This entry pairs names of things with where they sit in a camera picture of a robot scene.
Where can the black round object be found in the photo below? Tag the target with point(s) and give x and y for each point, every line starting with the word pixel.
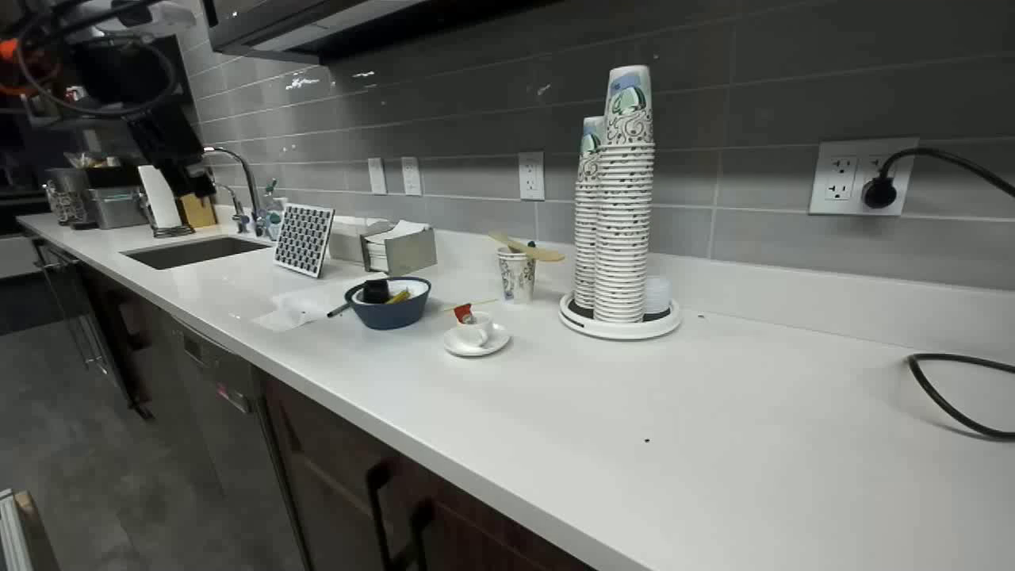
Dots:
pixel 377 291

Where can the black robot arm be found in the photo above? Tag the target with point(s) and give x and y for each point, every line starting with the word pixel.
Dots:
pixel 90 58

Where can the white teacup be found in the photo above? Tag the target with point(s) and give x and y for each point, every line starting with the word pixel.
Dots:
pixel 476 331

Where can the blue bowl white inside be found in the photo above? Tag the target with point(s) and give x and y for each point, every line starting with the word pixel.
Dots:
pixel 390 315

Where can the clear jar with stirrers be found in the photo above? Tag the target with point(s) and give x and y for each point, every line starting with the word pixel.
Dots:
pixel 517 268

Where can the red foil wrapper in cup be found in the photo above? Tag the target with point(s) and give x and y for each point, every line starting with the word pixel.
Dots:
pixel 464 313

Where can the white saucer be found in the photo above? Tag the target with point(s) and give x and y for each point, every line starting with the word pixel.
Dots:
pixel 464 349

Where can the shorter stack of paper cups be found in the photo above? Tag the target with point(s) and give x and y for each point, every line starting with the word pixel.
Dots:
pixel 585 211

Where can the grey napkin box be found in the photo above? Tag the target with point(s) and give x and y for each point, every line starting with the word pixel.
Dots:
pixel 405 249

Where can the yellow sauce packet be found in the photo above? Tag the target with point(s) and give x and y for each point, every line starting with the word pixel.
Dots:
pixel 401 297

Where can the tall stack of paper cups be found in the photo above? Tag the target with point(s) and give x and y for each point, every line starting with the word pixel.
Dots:
pixel 627 184

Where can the white round cup tray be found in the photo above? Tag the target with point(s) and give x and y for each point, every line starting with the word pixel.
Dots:
pixel 662 319

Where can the black white patterned board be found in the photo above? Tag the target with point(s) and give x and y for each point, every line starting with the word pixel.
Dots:
pixel 304 239

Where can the steel countertop sink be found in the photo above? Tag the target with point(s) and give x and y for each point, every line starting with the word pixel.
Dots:
pixel 192 252

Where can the white wall power outlet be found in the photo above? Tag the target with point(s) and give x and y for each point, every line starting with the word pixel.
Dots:
pixel 848 167

